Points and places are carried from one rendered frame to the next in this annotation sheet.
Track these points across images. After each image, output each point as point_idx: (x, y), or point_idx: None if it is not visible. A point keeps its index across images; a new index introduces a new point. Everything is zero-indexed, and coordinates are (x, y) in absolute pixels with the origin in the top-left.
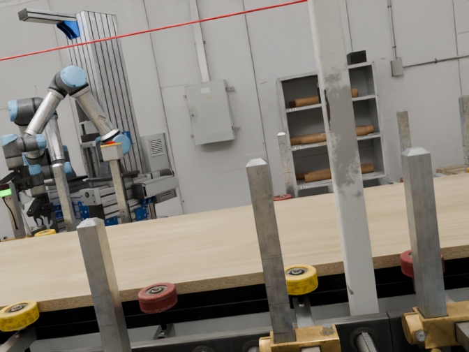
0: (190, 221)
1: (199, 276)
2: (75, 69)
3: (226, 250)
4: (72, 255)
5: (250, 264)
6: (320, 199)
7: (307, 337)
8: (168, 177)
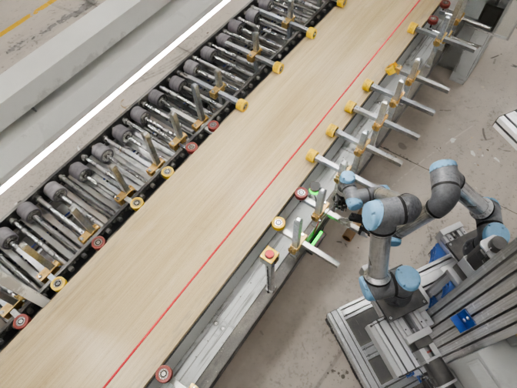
0: (183, 297)
1: (95, 259)
2: (369, 214)
3: (108, 281)
4: (191, 228)
5: (83, 279)
6: (125, 382)
7: (44, 270)
8: (398, 366)
